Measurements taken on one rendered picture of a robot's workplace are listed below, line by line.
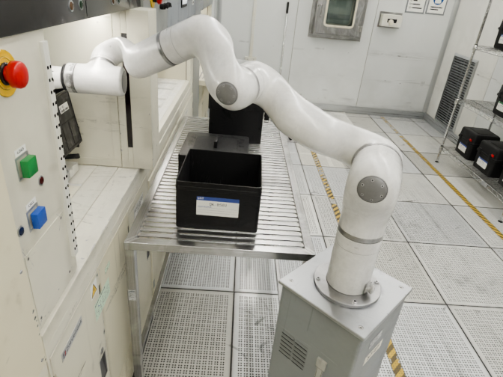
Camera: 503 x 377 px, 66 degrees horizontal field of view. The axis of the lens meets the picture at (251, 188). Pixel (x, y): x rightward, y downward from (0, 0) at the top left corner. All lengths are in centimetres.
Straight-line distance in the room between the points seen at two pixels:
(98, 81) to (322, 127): 64
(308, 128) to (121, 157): 77
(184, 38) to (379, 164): 55
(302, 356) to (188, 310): 98
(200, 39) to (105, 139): 62
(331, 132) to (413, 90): 508
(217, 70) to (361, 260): 60
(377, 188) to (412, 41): 502
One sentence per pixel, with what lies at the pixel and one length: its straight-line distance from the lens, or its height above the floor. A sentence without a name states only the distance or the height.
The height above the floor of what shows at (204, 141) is 86.
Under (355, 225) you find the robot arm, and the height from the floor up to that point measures 99.
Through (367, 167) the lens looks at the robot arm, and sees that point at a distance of 89.
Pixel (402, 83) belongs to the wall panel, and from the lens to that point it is 592.
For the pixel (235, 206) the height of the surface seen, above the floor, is 86.
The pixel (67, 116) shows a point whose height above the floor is 108.
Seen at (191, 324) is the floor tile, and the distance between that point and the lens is 205.
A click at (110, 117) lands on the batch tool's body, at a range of 144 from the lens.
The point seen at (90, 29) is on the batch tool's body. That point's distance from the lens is 139.
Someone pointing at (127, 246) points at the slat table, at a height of 75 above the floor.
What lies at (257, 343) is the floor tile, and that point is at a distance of 199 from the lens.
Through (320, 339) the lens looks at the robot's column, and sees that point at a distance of 117.
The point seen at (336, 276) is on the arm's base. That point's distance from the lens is 111.
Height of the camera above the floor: 150
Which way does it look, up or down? 28 degrees down
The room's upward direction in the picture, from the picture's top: 6 degrees clockwise
